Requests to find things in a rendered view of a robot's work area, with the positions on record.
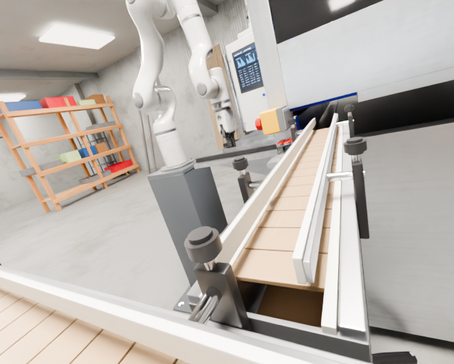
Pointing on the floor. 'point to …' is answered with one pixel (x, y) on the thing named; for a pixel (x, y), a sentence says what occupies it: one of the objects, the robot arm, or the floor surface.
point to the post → (268, 56)
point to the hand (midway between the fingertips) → (231, 143)
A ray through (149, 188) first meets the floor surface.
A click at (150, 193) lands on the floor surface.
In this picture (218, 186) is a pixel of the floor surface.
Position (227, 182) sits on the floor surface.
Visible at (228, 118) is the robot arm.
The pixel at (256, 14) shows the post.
